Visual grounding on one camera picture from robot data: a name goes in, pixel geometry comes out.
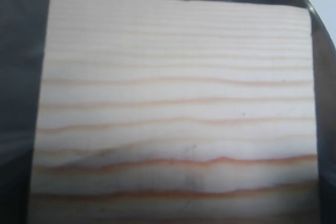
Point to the light wooden cube block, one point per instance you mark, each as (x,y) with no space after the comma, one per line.
(172,111)

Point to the round stainless steel plate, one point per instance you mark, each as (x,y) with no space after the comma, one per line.
(23,25)

